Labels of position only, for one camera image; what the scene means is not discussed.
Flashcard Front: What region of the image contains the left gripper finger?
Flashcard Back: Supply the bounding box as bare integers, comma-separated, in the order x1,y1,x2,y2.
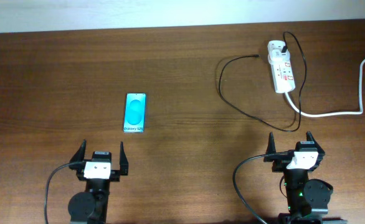
119,142,129,175
69,139,87,170

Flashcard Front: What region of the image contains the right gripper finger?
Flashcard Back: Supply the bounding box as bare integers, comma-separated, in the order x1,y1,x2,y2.
306,131,320,152
263,132,278,162

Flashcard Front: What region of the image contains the blue Galaxy S25 smartphone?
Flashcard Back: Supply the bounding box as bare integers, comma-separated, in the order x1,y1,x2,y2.
123,93,146,133

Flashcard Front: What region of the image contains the thin black charging cable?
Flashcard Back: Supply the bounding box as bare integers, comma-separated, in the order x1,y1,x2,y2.
218,30,308,133

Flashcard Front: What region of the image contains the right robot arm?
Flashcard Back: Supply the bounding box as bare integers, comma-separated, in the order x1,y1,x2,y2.
263,131,348,224

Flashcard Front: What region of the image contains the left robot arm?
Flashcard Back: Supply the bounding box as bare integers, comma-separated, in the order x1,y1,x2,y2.
68,140,129,224

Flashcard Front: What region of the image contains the white USB charger adapter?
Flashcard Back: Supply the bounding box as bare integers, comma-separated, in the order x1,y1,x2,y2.
267,40,290,65

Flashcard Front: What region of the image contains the white power strip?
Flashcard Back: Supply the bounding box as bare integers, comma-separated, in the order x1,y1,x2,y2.
270,61,295,93

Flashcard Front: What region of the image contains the white power strip cord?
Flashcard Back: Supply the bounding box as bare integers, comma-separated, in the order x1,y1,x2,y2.
283,54,365,118

